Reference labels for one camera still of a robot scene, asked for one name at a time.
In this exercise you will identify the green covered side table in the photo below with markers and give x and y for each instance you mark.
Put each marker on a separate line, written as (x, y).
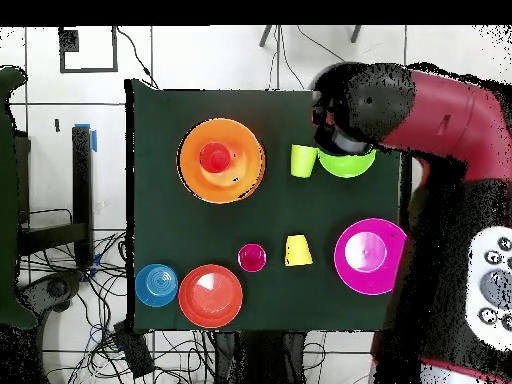
(8, 180)

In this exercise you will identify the green plastic bowl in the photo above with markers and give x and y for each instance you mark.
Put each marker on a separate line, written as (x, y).
(346, 166)

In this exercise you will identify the dark green table cloth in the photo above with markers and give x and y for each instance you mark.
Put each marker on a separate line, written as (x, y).
(168, 232)

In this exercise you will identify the yellow plastic cup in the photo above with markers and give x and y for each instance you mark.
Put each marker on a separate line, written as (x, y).
(298, 252)

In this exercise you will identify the black metal stand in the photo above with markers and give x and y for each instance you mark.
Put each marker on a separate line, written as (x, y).
(82, 180)

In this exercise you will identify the red-orange plastic bowl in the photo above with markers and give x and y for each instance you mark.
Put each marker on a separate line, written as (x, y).
(210, 296)

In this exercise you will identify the blue tape strip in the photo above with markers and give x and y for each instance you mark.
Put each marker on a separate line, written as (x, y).
(94, 142)

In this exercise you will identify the orange plastic bowl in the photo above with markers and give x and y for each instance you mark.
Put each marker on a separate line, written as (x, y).
(248, 140)

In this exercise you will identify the pink plastic bowl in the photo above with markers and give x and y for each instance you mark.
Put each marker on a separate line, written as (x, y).
(360, 280)

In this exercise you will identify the small black floor object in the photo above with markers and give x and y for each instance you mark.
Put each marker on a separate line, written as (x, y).
(57, 125)

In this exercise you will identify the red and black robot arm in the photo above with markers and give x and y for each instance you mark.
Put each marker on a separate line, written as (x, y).
(452, 120)

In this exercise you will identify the black square floor frame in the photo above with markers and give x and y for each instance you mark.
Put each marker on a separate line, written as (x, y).
(88, 70)

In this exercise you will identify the red plastic cup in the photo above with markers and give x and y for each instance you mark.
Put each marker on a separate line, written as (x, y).
(215, 157)

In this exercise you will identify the black floor box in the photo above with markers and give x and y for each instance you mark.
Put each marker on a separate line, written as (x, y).
(134, 350)

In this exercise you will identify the blue plastic bowl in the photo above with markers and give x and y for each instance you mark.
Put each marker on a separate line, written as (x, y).
(156, 285)

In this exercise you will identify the grey tripod leg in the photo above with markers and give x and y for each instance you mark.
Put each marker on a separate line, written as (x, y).
(265, 36)
(355, 34)

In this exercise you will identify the green plastic cup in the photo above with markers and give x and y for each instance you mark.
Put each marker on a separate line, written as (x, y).
(302, 160)

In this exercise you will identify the magenta plastic cup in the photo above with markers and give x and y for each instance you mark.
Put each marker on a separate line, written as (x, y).
(252, 260)

